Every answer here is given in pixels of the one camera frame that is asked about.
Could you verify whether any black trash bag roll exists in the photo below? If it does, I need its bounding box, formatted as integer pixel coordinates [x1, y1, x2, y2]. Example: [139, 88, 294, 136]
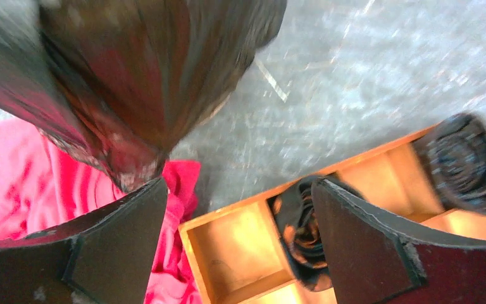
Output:
[268, 175, 363, 292]

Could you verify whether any red cloth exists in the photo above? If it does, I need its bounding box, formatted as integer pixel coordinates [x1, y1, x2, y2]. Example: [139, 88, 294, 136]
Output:
[0, 118, 201, 303]

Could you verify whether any dark green bag roll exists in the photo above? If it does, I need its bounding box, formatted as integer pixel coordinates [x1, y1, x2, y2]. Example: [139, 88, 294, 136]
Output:
[414, 113, 486, 215]

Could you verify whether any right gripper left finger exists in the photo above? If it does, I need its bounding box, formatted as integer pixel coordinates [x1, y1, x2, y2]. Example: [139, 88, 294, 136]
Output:
[0, 178, 168, 303]

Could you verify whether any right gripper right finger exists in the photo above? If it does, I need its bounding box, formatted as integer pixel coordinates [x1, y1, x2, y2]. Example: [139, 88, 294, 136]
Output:
[311, 178, 486, 303]

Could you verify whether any orange compartment tray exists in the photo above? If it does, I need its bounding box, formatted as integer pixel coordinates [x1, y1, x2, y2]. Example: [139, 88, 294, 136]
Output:
[180, 130, 486, 303]

